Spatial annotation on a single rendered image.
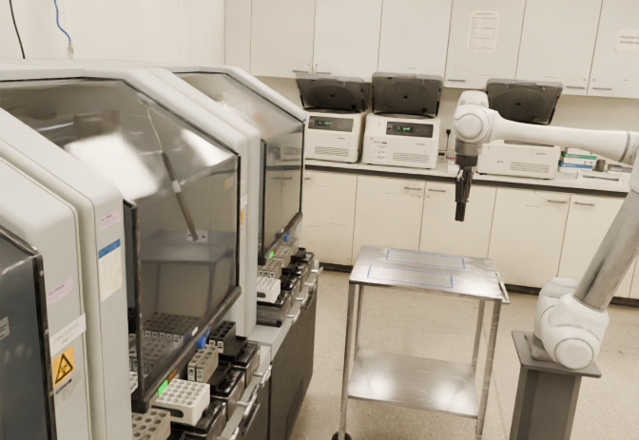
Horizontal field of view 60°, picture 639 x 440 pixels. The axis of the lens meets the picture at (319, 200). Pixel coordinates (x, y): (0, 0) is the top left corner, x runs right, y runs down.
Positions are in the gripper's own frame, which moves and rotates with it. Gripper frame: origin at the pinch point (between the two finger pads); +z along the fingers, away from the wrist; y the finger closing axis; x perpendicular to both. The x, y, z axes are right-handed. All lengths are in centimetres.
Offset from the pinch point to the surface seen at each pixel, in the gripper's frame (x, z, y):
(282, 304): 50, 38, -35
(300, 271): 62, 37, -7
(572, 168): 5, 24, 278
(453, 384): 6, 90, 37
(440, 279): 12.0, 36.4, 22.5
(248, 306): 52, 33, -51
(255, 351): 37, 38, -66
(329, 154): 162, 22, 172
